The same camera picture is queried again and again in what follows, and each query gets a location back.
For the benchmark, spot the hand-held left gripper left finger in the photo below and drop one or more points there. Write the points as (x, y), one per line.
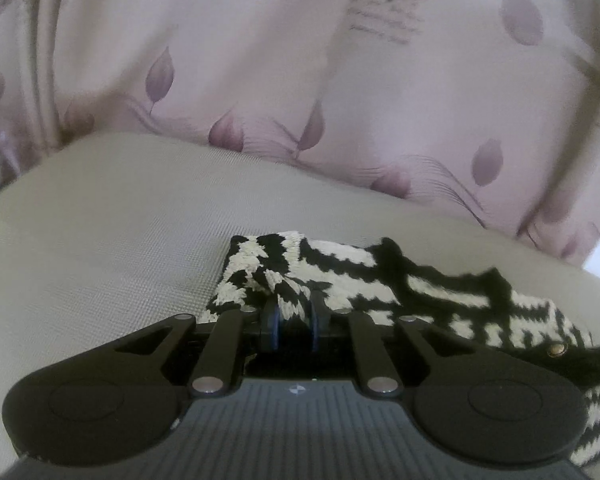
(275, 321)

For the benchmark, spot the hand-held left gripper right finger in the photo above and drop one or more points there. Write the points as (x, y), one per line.
(316, 324)

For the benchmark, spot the black and white striped sweater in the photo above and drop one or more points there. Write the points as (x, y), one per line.
(340, 265)

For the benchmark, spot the grey mattress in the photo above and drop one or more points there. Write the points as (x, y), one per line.
(105, 240)

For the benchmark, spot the pink leaf-print curtain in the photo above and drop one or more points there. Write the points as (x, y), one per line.
(280, 60)

